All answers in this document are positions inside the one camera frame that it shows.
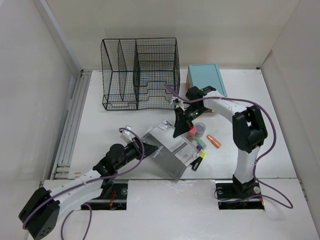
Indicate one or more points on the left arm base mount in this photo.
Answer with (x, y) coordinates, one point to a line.
(112, 199)

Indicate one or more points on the wrist white camera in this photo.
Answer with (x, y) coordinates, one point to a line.
(177, 103)
(126, 135)

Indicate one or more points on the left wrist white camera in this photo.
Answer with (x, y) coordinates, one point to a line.
(126, 135)

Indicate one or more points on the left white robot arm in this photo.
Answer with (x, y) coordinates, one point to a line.
(46, 207)

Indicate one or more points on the teal drawer box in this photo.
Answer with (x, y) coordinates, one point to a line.
(201, 78)

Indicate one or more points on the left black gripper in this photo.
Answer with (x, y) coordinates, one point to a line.
(137, 146)

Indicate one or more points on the aluminium rail frame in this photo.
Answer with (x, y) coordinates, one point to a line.
(61, 164)

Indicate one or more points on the yellow cap highlighter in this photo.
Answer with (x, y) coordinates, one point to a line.
(196, 163)

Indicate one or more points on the black wire mesh desk organizer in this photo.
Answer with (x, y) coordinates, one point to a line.
(135, 72)

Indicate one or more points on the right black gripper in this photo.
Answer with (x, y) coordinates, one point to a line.
(182, 124)

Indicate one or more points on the pink cap glitter bottle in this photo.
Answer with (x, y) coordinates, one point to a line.
(192, 133)

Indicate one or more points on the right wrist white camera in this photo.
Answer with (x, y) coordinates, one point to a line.
(177, 103)

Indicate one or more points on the orange mini highlighter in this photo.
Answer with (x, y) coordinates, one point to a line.
(213, 141)

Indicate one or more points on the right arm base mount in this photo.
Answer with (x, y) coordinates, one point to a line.
(229, 198)

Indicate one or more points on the grey setup guide booklet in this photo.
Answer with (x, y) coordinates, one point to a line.
(174, 155)

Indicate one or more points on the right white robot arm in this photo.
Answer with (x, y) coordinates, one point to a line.
(248, 131)

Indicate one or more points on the clear jar of paper clips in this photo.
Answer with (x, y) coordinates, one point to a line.
(200, 129)

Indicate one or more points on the green mini highlighter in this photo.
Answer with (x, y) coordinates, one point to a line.
(200, 143)

